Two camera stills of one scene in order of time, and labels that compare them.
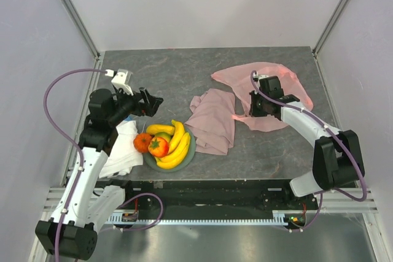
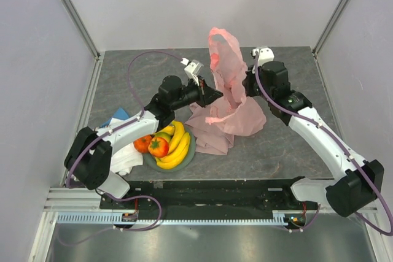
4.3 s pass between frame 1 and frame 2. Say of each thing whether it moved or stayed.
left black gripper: moved
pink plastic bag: moved
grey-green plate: stayed
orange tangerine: stayed
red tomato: stayed
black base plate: stayed
